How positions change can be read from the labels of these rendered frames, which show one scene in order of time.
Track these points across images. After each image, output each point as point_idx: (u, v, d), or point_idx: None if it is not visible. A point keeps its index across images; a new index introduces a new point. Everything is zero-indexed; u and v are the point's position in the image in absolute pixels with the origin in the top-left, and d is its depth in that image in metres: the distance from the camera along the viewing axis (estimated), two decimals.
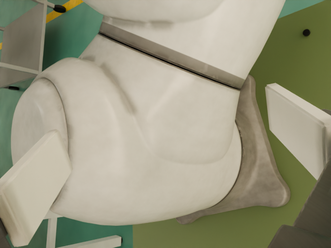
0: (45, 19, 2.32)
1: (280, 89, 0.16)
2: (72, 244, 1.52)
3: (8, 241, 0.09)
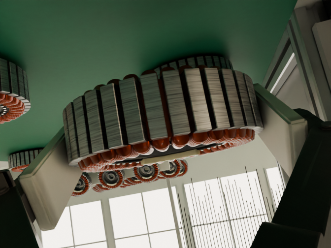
0: None
1: (259, 89, 0.17)
2: None
3: (32, 230, 0.09)
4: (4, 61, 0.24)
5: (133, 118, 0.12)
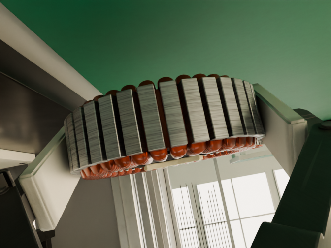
0: None
1: (259, 89, 0.17)
2: None
3: (32, 230, 0.09)
4: None
5: None
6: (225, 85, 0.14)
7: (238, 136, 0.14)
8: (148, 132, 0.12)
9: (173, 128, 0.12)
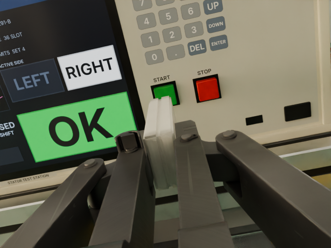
0: None
1: (164, 102, 0.19)
2: None
3: (136, 199, 0.10)
4: None
5: None
6: None
7: None
8: None
9: None
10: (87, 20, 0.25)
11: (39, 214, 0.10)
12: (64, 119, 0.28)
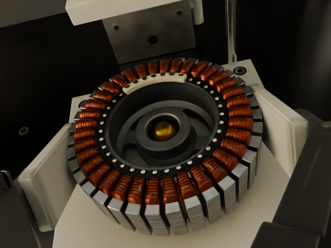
0: None
1: (259, 90, 0.17)
2: None
3: (31, 230, 0.09)
4: None
5: None
6: (114, 221, 0.16)
7: (97, 196, 0.15)
8: (180, 218, 0.14)
9: (157, 221, 0.14)
10: None
11: None
12: None
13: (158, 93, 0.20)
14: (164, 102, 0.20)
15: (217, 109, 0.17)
